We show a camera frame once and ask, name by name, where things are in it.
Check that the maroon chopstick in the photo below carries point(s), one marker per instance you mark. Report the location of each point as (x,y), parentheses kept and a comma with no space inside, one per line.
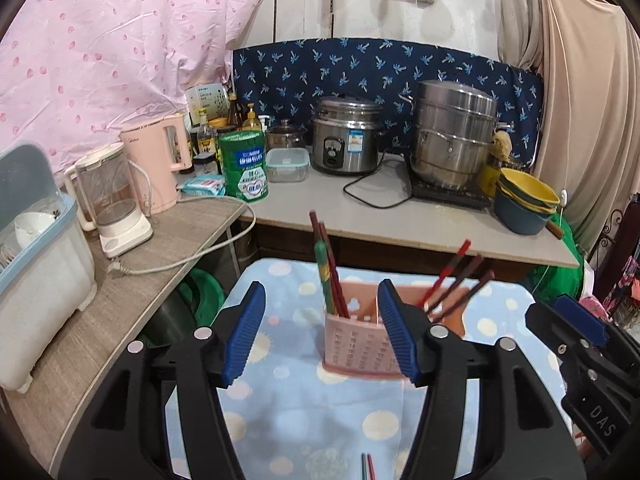
(315,222)
(325,232)

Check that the beige curtain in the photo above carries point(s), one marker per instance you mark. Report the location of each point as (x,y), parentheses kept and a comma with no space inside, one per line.
(580,110)

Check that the yellow pump bottle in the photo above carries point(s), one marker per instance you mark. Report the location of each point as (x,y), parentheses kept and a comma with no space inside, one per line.
(251,121)

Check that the small glass lid pot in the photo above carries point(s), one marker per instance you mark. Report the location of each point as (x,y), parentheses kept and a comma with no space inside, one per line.
(285,135)

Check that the dark sauce bottle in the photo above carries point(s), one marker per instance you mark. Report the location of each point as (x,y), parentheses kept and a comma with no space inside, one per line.
(234,110)

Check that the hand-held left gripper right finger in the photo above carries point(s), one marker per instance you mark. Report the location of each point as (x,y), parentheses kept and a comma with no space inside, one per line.
(397,335)

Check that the brown loofah sponge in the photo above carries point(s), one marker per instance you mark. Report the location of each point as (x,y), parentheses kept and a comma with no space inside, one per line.
(502,146)

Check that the steel rice cooker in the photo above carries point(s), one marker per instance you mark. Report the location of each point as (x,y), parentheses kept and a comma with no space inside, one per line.
(345,135)

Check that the green plastic bag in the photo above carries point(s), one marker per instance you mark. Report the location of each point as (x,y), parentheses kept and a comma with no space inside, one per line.
(555,275)

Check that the wooden counter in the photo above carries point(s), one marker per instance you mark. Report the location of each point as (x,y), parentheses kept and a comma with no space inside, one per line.
(125,300)

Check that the black induction cooker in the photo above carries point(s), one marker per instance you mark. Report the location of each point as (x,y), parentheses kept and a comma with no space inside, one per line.
(450,195)

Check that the green plastic basin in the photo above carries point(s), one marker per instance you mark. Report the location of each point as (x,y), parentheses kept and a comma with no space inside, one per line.
(202,295)

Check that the wet wipes packet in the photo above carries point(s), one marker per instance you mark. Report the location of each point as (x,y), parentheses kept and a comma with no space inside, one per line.
(202,185)

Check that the blue bowl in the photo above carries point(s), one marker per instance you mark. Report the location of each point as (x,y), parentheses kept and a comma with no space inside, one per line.
(522,217)

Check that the pink spotted sheet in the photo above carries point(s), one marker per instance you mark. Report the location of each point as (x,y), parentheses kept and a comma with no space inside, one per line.
(110,45)

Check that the green chopstick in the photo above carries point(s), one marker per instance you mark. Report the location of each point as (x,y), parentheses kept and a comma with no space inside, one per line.
(322,270)
(363,467)

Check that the steel steamer pot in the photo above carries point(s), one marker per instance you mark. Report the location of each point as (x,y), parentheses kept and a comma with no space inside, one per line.
(452,130)

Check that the red chopstick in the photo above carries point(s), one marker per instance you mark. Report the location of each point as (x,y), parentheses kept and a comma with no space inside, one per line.
(371,467)
(457,255)

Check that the dark brown chopstick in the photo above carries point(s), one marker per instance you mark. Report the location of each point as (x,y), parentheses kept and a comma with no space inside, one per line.
(470,269)
(480,282)

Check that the white glass kettle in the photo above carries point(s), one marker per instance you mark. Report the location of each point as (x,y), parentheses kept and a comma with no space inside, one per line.
(112,200)

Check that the yellow bowl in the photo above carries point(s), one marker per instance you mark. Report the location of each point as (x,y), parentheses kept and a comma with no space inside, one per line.
(527,187)

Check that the green tin can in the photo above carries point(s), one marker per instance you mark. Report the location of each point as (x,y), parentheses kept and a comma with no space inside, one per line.
(245,167)

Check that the pink electric kettle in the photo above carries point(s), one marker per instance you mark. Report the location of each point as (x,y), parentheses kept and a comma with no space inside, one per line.
(155,165)

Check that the blue polka dot tablecloth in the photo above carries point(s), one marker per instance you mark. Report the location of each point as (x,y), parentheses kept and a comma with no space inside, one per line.
(300,410)

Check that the clear oil bottle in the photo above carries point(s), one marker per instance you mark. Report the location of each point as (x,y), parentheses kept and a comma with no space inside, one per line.
(205,137)

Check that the pink floral cloth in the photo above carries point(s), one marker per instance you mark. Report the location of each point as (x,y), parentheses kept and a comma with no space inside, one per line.
(625,280)

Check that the navy printed cloth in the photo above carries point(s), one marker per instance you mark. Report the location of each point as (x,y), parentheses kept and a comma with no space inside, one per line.
(350,67)

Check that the white carton box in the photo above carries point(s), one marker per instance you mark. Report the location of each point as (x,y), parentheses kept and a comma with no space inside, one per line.
(207,102)

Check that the white bowl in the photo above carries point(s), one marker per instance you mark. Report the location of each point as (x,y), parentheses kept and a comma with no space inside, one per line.
(32,227)

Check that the glass food container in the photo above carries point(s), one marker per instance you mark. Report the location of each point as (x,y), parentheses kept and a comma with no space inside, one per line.
(287,165)

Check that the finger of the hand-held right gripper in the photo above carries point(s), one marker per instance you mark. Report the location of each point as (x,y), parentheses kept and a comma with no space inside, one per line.
(582,316)
(550,330)

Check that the pink perforated utensil holder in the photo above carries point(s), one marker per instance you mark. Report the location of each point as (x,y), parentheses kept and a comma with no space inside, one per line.
(360,345)

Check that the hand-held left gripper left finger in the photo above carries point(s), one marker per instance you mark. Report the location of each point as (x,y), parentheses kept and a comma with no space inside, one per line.
(245,335)

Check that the white dish box blue lid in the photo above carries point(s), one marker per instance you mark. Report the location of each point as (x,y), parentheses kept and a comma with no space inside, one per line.
(45,300)

